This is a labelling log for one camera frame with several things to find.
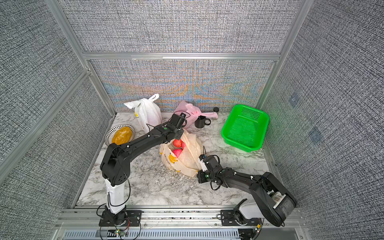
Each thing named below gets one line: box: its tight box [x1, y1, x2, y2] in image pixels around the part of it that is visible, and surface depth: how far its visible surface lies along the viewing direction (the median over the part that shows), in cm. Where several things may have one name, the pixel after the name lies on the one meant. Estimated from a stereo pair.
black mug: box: [194, 115, 211, 129], surface depth 112 cm
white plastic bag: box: [123, 93, 163, 134], surface depth 99 cm
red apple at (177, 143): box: [173, 139, 182, 148], surface depth 97 cm
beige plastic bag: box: [159, 129, 203, 177], surface depth 89 cm
